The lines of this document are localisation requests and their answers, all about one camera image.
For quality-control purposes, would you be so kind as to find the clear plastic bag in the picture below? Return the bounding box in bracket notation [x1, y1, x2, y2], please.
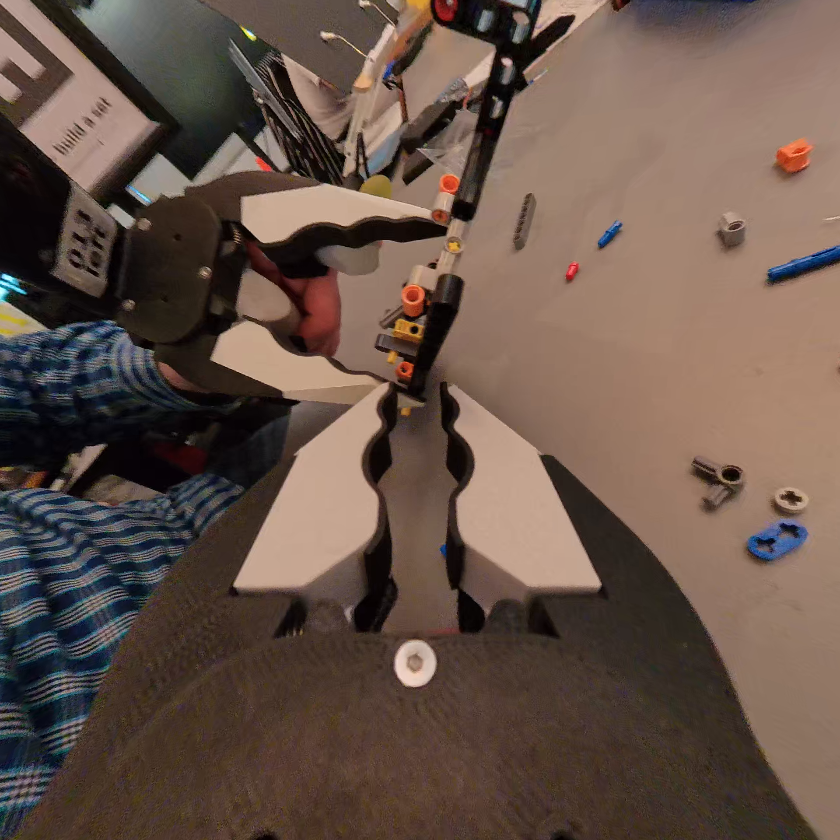
[416, 140, 476, 177]

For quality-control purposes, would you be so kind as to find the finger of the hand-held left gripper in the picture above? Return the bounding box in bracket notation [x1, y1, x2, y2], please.
[239, 184, 448, 250]
[210, 320, 398, 406]

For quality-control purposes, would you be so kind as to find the long grey lego beam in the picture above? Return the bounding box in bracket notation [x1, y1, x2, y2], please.
[512, 193, 538, 251]

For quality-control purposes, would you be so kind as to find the person's left hand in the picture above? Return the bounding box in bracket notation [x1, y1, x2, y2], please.
[289, 266, 343, 358]

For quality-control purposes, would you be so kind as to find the orange lego connector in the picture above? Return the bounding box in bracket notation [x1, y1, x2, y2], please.
[776, 138, 815, 175]

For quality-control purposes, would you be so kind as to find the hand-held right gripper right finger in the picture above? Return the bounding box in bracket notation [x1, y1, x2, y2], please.
[440, 382, 603, 614]

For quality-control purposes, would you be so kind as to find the black lego chassis assembly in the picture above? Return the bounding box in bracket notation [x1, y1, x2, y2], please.
[374, 0, 546, 417]

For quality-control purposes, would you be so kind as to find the person's plaid shirt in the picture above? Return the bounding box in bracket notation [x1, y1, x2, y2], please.
[0, 472, 247, 834]

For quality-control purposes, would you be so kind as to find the black oblong object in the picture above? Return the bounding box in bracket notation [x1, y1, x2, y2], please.
[525, 14, 578, 63]

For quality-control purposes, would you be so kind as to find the dark grey lego connector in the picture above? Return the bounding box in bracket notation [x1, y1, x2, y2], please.
[690, 455, 746, 510]

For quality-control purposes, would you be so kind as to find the white paper sheet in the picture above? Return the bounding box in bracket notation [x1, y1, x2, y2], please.
[525, 0, 614, 43]

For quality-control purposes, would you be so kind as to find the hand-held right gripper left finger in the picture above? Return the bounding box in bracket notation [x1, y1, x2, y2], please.
[233, 382, 400, 613]

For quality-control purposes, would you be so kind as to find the blue lego liftarm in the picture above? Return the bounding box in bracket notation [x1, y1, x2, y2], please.
[746, 519, 809, 561]

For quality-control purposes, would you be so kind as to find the long blue lego pin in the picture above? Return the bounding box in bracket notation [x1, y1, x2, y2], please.
[766, 245, 840, 285]

